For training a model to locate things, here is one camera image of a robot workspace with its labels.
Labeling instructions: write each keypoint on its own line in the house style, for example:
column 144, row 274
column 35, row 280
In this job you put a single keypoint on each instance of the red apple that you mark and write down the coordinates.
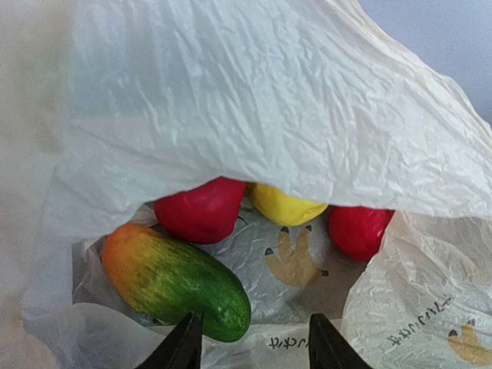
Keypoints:
column 203, row 215

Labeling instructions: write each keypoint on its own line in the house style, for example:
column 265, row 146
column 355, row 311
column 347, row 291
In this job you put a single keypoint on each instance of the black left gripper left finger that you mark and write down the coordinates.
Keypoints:
column 181, row 349

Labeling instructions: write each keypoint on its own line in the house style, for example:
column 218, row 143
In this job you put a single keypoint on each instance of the yellow lemon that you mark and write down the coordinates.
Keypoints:
column 282, row 208

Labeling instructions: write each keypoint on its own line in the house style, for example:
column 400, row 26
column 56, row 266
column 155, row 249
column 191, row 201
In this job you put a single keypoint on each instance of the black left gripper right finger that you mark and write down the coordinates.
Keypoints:
column 328, row 349

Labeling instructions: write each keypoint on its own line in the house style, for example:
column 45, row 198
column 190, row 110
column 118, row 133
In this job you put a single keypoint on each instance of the banana print plastic bag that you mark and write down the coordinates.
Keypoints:
column 108, row 105

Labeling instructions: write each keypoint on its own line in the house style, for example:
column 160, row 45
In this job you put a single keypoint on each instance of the green yellow mango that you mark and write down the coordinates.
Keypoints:
column 166, row 279

